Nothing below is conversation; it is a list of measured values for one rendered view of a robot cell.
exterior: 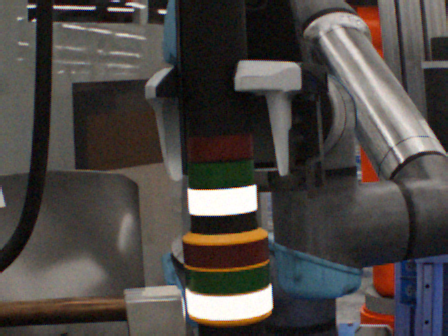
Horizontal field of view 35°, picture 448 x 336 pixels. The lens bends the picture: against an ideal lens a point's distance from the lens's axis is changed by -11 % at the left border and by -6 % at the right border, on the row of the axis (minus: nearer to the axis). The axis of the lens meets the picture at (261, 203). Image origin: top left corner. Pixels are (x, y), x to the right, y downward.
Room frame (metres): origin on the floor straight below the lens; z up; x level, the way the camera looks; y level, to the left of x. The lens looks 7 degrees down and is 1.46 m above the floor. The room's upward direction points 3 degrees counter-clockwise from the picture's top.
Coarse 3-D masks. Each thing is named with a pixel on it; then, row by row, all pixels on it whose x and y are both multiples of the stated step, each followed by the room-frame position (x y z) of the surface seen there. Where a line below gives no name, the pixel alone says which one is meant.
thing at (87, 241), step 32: (64, 192) 0.51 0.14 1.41; (96, 192) 0.52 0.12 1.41; (128, 192) 0.53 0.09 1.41; (0, 224) 0.47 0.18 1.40; (64, 224) 0.48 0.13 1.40; (96, 224) 0.49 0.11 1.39; (128, 224) 0.50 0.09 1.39; (32, 256) 0.45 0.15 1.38; (64, 256) 0.46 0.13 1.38; (96, 256) 0.47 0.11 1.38; (128, 256) 0.47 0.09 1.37; (0, 288) 0.43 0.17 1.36; (32, 288) 0.43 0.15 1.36; (64, 288) 0.44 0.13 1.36; (96, 288) 0.45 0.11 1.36; (128, 288) 0.45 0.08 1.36
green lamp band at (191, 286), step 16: (192, 272) 0.37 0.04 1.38; (208, 272) 0.37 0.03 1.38; (224, 272) 0.36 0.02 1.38; (240, 272) 0.36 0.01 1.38; (256, 272) 0.37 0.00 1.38; (192, 288) 0.37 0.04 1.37; (208, 288) 0.37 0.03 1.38; (224, 288) 0.36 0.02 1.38; (240, 288) 0.36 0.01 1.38; (256, 288) 0.37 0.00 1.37
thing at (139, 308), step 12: (144, 288) 0.39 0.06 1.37; (132, 300) 0.36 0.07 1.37; (144, 300) 0.36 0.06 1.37; (156, 300) 0.36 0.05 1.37; (168, 300) 0.36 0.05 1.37; (180, 300) 0.37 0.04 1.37; (132, 312) 0.36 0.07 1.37; (144, 312) 0.36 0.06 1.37; (156, 312) 0.36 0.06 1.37; (168, 312) 0.36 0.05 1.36; (180, 312) 0.37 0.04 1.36; (132, 324) 0.36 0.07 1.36; (144, 324) 0.36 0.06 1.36; (156, 324) 0.36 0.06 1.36; (168, 324) 0.36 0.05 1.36; (180, 324) 0.37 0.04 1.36
